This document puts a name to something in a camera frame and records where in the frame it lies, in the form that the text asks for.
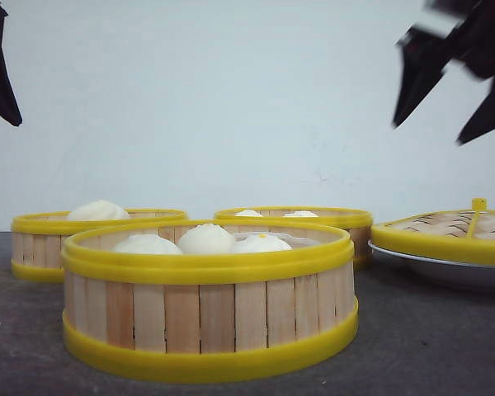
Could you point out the right yellow-dotted bun front basket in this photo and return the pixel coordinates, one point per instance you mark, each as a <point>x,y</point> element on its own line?
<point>256,243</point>

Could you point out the white plate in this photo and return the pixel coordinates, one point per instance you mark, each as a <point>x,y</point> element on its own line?
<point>460,275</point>

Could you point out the white bun basket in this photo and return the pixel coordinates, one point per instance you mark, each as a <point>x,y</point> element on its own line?
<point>206,239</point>
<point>98,210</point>
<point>147,244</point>

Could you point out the middle white bun front basket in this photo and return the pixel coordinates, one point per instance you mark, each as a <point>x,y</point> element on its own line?
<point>206,239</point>

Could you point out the left bun back right basket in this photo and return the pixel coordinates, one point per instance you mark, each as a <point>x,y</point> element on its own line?
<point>249,213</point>

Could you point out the white bun back left basket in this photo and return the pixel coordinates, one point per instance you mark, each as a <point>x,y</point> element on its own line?
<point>98,210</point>

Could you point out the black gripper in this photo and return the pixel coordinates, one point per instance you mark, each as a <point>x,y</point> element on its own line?
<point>425,55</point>

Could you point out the left white bun front basket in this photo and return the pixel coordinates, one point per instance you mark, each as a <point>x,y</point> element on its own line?
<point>147,244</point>

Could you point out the woven bamboo steamer lid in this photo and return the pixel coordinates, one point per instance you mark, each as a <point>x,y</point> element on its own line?
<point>464,235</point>

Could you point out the front bamboo steamer basket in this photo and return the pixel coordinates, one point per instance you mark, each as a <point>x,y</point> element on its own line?
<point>209,318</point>

